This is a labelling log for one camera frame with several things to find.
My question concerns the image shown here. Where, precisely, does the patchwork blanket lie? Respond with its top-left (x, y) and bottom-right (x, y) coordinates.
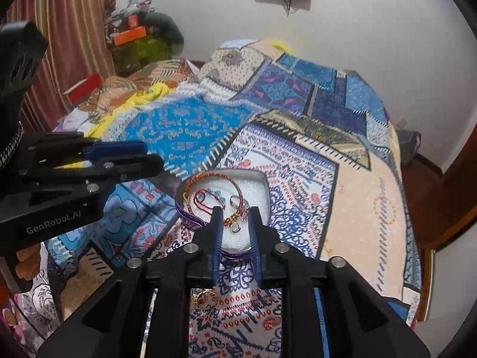
top-left (0, 37), bottom-right (424, 358)

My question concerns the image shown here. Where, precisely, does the gold ring on bedspread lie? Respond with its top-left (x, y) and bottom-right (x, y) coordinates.
top-left (192, 289), bottom-right (219, 308)

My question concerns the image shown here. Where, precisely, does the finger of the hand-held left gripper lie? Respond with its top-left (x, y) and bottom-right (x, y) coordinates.
top-left (23, 132), bottom-right (147, 167)
top-left (19, 153), bottom-right (165, 195)

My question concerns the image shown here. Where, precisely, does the person's left hand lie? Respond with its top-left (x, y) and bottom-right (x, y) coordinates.
top-left (15, 247), bottom-right (50, 281)

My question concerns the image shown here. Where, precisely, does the yellow cloth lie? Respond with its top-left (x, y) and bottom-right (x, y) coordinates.
top-left (84, 81), bottom-right (180, 135)

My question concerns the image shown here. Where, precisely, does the green bag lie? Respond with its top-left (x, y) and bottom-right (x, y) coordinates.
top-left (112, 38), bottom-right (176, 74)

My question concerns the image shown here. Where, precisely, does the dark bag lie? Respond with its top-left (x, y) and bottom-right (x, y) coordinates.
top-left (395, 128), bottom-right (424, 167)

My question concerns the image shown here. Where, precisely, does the brown printed cloth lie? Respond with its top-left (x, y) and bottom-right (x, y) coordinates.
top-left (89, 57), bottom-right (199, 98)

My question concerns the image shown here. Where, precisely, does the striped curtain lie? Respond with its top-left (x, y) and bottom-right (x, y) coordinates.
top-left (7, 0), bottom-right (124, 132)

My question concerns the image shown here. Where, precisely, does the dark grey cushion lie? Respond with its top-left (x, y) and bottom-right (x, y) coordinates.
top-left (143, 12), bottom-right (185, 53)

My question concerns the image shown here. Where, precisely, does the red wire hoop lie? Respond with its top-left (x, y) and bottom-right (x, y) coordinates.
top-left (191, 189), bottom-right (220, 214)

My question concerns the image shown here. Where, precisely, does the orange box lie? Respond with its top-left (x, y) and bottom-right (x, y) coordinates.
top-left (113, 26), bottom-right (147, 46)

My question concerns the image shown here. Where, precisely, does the gold chain bracelet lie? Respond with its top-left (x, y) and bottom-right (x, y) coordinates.
top-left (223, 211), bottom-right (250, 235)

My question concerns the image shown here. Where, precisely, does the red box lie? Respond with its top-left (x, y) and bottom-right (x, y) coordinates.
top-left (63, 73), bottom-right (106, 106)

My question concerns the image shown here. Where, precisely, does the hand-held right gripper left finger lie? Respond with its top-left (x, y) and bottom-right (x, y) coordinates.
top-left (37, 206), bottom-right (223, 358)

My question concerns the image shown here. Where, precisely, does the twisted gold bangle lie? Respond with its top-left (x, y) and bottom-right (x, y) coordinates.
top-left (182, 173), bottom-right (249, 214)

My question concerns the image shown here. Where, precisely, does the pile of printed clothes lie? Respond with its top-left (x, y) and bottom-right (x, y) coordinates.
top-left (106, 0), bottom-right (155, 27)

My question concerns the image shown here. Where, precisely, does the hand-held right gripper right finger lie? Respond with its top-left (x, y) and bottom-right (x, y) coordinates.
top-left (250, 206), bottom-right (431, 358)

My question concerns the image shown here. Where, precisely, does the purple jewelry box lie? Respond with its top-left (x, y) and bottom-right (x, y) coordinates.
top-left (174, 169), bottom-right (272, 260)

